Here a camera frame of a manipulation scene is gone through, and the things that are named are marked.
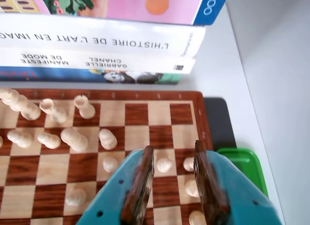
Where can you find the white wooden king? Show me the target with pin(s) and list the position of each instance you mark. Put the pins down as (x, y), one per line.
(84, 108)

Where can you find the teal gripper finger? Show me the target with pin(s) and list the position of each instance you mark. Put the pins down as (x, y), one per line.
(113, 193)
(237, 193)

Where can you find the black mat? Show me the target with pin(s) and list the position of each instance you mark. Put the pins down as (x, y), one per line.
(218, 123)

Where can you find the tall white wooden chess piece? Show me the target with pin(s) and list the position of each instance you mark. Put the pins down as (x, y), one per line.
(73, 139)
(195, 219)
(54, 112)
(107, 139)
(20, 105)

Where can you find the white Gabrielle Chanel book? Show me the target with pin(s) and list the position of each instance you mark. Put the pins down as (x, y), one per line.
(97, 62)

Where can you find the colourful panda print box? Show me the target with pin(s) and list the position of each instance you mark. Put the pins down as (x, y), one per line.
(121, 77)

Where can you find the wooden chessboard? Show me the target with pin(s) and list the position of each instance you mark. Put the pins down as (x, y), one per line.
(53, 169)

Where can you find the thick white art history book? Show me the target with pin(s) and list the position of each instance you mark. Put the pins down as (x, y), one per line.
(97, 38)

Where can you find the white wooden pawn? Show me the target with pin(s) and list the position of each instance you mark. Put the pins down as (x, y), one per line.
(76, 197)
(164, 165)
(20, 138)
(110, 165)
(48, 140)
(189, 164)

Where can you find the green plastic tray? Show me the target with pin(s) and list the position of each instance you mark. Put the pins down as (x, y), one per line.
(252, 166)

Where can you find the white wooden knight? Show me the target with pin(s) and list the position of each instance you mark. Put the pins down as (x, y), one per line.
(191, 188)

